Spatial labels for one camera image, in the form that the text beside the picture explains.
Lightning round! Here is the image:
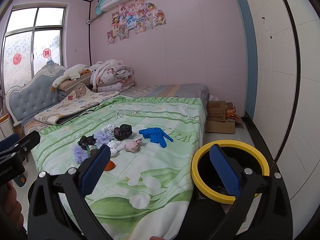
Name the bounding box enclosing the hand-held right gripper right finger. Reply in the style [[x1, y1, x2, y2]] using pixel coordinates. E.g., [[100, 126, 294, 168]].
[[209, 144, 293, 240]]

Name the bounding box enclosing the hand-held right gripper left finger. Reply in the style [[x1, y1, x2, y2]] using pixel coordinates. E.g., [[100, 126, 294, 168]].
[[28, 144, 111, 240]]

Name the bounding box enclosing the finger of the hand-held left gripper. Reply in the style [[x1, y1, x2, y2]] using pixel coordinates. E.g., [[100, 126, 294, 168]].
[[0, 131, 41, 159]]

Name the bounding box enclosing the white tissue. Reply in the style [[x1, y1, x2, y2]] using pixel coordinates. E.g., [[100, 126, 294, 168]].
[[108, 140, 126, 157]]

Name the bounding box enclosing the yellow-rimmed black trash bin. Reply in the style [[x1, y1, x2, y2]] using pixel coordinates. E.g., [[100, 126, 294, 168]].
[[191, 140, 270, 204]]

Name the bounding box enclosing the blue rubber glove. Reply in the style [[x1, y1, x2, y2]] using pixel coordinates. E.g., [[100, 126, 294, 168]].
[[139, 127, 174, 148]]

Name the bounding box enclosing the person's left hand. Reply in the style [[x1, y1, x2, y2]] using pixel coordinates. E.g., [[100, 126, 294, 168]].
[[0, 182, 24, 230]]

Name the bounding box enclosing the purple foam net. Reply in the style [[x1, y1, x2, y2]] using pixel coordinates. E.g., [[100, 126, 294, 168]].
[[72, 146, 88, 164], [96, 129, 114, 147]]

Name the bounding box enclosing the white nightstand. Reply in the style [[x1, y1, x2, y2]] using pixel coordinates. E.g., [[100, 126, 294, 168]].
[[0, 113, 15, 137]]

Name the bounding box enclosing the crumpled black plastic bag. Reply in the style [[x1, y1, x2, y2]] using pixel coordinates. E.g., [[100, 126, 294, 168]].
[[77, 135, 97, 151]]

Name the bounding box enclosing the blue tufted bed headboard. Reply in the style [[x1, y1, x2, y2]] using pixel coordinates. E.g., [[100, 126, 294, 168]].
[[5, 63, 68, 126]]

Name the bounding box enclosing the large open cardboard box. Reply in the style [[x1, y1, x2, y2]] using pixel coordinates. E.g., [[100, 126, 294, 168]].
[[205, 116, 242, 134]]

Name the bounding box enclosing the pink crumpled wad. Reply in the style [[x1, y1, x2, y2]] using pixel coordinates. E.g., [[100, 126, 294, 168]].
[[124, 138, 143, 153]]

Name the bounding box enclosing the purple-tinged black plastic bag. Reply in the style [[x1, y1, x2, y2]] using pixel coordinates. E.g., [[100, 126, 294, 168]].
[[113, 124, 133, 141]]

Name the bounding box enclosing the orange snack packet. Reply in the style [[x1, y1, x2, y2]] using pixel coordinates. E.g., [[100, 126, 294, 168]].
[[225, 106, 237, 122]]

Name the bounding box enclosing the bear printed blanket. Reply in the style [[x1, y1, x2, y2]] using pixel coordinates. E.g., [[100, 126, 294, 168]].
[[33, 83, 121, 126]]

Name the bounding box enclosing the green floral blanket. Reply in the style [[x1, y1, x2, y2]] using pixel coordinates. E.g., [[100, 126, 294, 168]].
[[31, 97, 207, 240]]

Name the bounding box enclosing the brown striped pillow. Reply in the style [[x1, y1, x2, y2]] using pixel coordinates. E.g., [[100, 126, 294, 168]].
[[58, 72, 91, 91]]

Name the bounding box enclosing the white goose plush toy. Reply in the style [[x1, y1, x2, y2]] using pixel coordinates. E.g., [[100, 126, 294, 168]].
[[51, 64, 89, 92]]

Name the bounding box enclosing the striped bed sheet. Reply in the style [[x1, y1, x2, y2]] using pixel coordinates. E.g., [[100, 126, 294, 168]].
[[119, 83, 209, 103]]

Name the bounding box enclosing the folded pink printed quilt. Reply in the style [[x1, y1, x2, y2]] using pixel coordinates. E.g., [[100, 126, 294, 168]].
[[89, 59, 135, 93]]

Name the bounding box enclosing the window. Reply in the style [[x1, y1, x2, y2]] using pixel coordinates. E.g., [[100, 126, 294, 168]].
[[0, 3, 70, 93]]

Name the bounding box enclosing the blue door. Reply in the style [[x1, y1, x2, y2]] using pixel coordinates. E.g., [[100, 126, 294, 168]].
[[233, 0, 258, 120]]

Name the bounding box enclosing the cluster of wall posters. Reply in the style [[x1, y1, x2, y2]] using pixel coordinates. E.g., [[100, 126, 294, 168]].
[[107, 0, 167, 45]]

